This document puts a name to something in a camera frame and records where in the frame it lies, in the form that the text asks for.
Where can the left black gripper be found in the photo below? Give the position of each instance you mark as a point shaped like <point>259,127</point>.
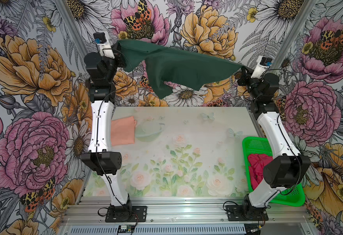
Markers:
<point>122,59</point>

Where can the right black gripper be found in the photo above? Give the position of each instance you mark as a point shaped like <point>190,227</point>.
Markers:
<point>243,79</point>

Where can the dark green t-shirt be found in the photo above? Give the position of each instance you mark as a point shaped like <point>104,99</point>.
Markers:
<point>164,64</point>

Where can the green plastic laundry basket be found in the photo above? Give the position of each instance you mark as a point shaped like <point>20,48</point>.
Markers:
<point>258,151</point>

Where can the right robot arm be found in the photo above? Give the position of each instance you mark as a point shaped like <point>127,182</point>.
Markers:
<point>288,165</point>

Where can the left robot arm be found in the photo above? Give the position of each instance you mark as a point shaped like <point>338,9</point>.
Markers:
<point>100,158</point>

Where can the folded peach t-shirt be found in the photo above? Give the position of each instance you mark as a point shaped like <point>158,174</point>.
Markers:
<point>122,131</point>

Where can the magenta t-shirt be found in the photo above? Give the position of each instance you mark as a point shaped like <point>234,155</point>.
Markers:
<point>256,170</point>

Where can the small green circuit board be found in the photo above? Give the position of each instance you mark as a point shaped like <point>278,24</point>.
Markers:
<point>126,229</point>

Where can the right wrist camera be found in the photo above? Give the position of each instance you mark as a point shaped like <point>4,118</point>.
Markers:
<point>263,64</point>

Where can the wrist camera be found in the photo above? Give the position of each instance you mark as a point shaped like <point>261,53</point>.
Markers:
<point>103,43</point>
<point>263,64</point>

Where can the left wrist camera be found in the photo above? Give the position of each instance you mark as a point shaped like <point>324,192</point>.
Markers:
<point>103,43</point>

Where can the left aluminium frame post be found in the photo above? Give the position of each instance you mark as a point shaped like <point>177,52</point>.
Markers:
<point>71,26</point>

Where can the aluminium frame post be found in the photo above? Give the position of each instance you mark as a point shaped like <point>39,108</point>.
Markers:
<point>71,26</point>
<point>302,19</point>

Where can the right aluminium frame post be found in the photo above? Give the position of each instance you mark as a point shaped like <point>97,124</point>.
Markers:
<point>302,19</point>

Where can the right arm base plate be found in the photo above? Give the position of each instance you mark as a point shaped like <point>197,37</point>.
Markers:
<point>233,213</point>

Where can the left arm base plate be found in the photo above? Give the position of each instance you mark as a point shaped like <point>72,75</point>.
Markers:
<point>136,213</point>

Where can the aluminium mounting rail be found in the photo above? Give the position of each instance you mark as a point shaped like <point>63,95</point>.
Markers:
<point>185,216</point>

